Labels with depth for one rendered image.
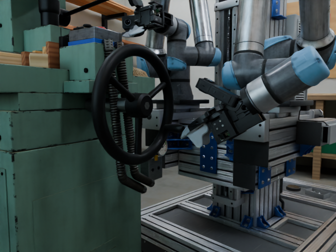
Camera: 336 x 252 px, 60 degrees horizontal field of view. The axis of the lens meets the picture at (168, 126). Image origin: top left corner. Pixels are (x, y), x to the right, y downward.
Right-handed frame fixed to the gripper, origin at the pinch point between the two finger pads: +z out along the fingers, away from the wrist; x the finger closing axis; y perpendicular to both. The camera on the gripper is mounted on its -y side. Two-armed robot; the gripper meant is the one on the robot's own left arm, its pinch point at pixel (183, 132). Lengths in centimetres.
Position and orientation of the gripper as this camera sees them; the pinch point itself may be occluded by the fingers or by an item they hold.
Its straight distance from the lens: 76.1
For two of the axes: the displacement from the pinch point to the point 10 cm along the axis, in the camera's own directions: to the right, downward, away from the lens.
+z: -7.1, 4.7, 5.2
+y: 4.4, 8.8, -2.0
